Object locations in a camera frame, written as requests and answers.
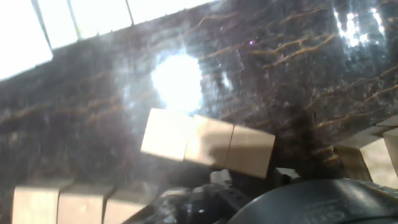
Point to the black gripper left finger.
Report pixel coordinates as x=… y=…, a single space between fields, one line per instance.
x=214 y=205

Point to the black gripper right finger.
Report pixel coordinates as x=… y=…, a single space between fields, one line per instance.
x=286 y=175

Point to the light wooden cube block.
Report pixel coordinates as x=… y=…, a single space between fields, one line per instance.
x=166 y=133
x=373 y=165
x=124 y=211
x=393 y=137
x=248 y=151
x=81 y=208
x=208 y=140
x=34 y=205

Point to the dark marble pattern mat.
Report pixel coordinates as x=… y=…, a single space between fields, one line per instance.
x=280 y=93

